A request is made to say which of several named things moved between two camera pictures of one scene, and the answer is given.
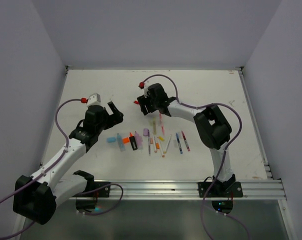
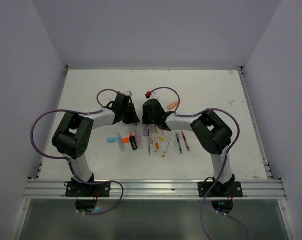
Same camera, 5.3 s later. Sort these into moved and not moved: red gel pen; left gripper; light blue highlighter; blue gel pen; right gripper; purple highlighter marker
Moved: left gripper; right gripper
Not moved: light blue highlighter; red gel pen; purple highlighter marker; blue gel pen
